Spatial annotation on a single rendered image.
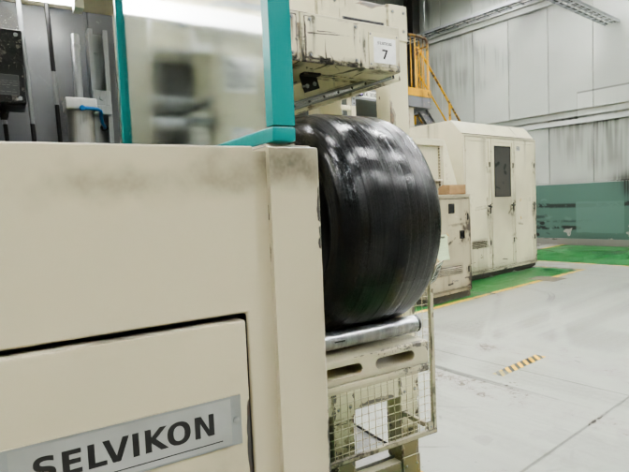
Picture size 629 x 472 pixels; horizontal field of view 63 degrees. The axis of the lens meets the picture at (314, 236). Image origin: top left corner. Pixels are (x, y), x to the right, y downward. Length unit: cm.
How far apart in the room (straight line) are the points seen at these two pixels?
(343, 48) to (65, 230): 141
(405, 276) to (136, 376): 91
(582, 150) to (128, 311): 1301
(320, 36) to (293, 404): 135
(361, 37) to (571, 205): 1171
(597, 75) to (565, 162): 196
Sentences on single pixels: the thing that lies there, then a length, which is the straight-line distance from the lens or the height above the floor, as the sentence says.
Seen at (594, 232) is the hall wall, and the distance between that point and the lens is 1306.
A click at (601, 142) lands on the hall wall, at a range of 1309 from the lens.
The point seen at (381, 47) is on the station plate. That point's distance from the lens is 177.
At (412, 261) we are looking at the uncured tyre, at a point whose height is 108.
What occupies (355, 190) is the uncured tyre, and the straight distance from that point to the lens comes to 111.
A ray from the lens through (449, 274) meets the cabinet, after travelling 627.
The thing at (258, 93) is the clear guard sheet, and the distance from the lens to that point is 42.
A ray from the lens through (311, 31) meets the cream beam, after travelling 163.
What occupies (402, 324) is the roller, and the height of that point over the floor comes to 91.
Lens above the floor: 122
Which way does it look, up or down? 4 degrees down
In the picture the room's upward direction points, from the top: 2 degrees counter-clockwise
